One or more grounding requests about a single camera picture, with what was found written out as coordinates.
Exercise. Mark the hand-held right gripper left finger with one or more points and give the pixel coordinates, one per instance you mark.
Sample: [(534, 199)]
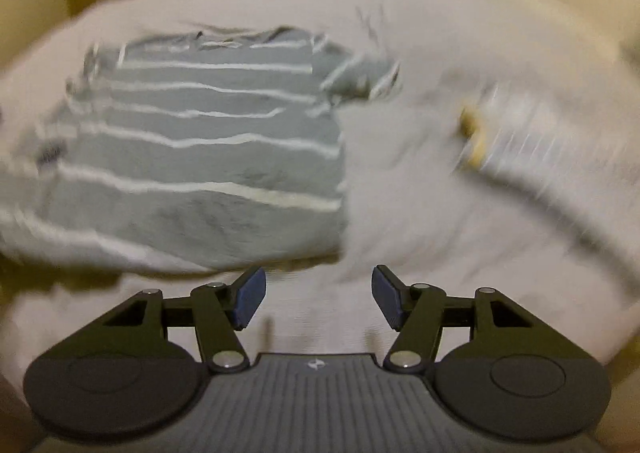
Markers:
[(250, 297)]

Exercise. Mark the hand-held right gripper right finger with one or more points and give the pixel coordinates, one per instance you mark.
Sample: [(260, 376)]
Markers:
[(389, 298)]

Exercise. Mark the grey white striped t-shirt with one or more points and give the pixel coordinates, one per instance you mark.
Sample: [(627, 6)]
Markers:
[(200, 153)]

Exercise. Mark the white bed sheet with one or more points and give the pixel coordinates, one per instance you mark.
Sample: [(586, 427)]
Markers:
[(400, 213)]

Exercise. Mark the white yellow folded cloth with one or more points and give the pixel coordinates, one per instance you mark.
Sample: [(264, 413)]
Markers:
[(515, 143)]

